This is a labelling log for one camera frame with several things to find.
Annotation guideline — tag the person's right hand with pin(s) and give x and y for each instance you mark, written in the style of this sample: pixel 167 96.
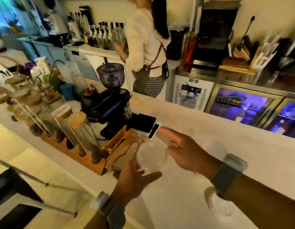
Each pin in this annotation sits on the person's right hand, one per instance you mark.
pixel 193 152

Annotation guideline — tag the person's left hand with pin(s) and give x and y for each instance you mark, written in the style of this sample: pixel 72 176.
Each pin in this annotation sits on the person's left hand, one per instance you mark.
pixel 129 181

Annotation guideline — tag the person's left thumb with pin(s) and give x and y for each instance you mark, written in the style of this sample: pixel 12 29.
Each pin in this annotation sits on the person's left thumb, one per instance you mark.
pixel 152 176

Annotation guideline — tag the person's right thumb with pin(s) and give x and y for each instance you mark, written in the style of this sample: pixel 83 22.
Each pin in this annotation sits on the person's right thumb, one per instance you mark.
pixel 171 135

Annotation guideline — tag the person's left forearm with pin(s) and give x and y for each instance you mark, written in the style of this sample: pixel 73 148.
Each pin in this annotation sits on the person's left forearm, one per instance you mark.
pixel 96 223

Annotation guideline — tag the person's right forearm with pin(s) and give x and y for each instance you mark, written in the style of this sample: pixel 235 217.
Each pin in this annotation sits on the person's right forearm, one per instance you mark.
pixel 262 205

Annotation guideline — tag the black coffee scale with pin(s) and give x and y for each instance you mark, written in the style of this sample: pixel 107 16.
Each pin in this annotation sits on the black coffee scale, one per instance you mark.
pixel 144 123

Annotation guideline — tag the brown paper filters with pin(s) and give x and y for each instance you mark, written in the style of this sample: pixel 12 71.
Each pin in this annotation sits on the brown paper filters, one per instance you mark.
pixel 121 153

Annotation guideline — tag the gold filter holder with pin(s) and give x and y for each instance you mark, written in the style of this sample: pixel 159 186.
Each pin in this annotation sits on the gold filter holder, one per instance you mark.
pixel 114 143

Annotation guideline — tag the grey left wrist band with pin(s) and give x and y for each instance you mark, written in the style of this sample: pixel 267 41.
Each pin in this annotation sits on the grey left wrist band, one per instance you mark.
pixel 111 208

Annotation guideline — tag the grey wrist band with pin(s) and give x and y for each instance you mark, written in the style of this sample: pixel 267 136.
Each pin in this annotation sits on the grey wrist band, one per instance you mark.
pixel 227 175
pixel 111 208

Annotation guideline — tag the black coffee grinder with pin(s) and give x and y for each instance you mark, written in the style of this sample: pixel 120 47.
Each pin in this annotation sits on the black coffee grinder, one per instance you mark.
pixel 111 102

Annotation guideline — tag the grey right wrist band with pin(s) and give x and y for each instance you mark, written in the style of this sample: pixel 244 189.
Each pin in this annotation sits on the grey right wrist band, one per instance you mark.
pixel 227 175

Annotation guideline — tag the clear glass server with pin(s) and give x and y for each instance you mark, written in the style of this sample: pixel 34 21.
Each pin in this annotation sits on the clear glass server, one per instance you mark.
pixel 218 202

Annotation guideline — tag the steel glass-door counter fridge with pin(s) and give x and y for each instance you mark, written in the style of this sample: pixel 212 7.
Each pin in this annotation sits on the steel glass-door counter fridge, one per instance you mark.
pixel 236 102

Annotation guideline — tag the glass tube with cork lid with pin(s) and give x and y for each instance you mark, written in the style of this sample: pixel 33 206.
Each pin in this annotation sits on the glass tube with cork lid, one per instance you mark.
pixel 84 133

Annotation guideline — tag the wooden tube rack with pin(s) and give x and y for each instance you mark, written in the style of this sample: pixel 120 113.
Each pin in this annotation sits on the wooden tube rack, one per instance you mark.
pixel 73 152

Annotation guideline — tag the red packets bundle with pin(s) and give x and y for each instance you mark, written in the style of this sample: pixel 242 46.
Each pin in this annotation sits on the red packets bundle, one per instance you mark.
pixel 189 51

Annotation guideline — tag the wooden boards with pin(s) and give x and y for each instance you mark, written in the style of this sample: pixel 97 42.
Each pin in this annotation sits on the wooden boards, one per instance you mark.
pixel 236 65

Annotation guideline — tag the glass tube with labelled lid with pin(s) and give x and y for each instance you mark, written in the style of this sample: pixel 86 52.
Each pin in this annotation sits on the glass tube with labelled lid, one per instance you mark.
pixel 63 123

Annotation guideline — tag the clear plastic tumbler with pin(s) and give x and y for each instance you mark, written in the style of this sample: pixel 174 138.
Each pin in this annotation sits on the clear plastic tumbler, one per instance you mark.
pixel 78 81

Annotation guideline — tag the black oven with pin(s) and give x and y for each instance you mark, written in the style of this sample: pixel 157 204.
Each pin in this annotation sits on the black oven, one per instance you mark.
pixel 214 33

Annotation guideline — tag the blue cup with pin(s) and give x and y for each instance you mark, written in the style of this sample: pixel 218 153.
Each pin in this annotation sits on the blue cup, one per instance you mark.
pixel 67 91

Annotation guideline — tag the row of syrup bottles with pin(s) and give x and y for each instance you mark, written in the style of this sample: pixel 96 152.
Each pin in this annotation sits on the row of syrup bottles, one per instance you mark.
pixel 104 35

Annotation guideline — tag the white card holder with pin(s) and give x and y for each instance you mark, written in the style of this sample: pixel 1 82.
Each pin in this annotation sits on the white card holder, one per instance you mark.
pixel 263 57

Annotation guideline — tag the green plant pot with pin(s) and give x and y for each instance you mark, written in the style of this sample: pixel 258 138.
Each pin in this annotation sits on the green plant pot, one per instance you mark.
pixel 53 81

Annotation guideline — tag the pale blue cabinet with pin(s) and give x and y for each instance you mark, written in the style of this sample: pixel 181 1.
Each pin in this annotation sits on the pale blue cabinet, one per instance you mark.
pixel 59 54

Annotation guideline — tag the white canister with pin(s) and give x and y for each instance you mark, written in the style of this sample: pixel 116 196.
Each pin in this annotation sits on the white canister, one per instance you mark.
pixel 73 29

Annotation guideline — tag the white milk carton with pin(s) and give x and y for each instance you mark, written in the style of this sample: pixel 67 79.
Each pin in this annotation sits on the white milk carton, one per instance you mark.
pixel 43 64

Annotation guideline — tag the row of cork-lidded glass tubes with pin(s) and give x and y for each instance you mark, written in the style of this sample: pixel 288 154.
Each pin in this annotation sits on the row of cork-lidded glass tubes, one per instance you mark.
pixel 25 102

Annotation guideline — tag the black machine with white frame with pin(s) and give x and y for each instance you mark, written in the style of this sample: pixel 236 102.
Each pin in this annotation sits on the black machine with white frame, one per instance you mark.
pixel 11 200

